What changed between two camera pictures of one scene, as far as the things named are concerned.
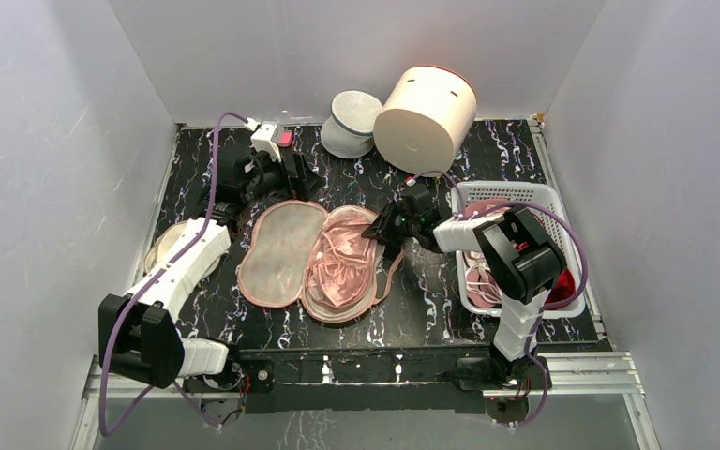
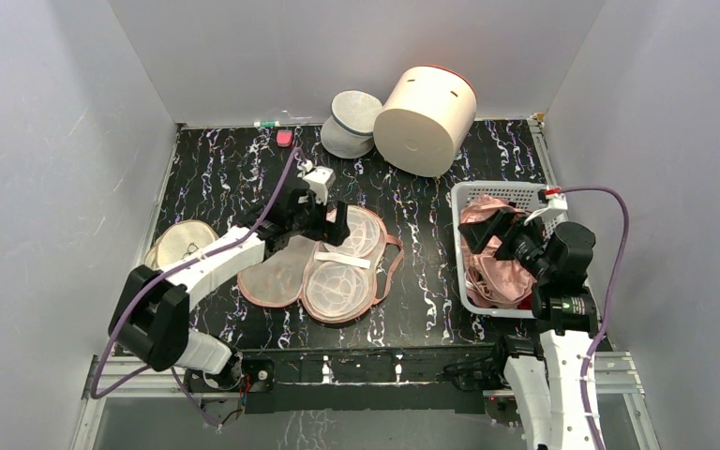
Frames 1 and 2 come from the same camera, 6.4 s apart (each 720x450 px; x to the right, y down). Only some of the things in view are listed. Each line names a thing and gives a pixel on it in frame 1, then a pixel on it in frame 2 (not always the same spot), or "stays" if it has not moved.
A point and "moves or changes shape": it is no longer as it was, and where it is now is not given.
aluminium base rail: x=560 y=373 stays
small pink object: x=285 y=139 stays
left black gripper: x=300 y=185 to x=333 y=232
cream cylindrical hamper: x=426 y=118 stays
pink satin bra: x=342 y=264 moves or changes shape
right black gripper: x=391 y=219 to x=508 y=231
